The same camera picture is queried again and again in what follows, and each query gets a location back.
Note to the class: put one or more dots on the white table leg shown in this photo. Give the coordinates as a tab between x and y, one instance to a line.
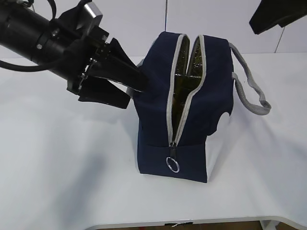
270	223

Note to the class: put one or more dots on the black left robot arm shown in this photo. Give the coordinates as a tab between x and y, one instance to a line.
27	33

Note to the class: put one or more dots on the navy blue lunch bag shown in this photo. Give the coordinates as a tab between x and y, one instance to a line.
185	110

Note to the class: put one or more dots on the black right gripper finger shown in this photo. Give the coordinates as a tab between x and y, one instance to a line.
277	12

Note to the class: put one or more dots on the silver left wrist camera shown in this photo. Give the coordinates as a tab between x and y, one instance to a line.
90	17

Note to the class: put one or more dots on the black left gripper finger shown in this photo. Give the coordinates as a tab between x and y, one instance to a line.
98	90
113	64

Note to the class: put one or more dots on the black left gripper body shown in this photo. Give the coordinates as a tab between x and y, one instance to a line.
74	51

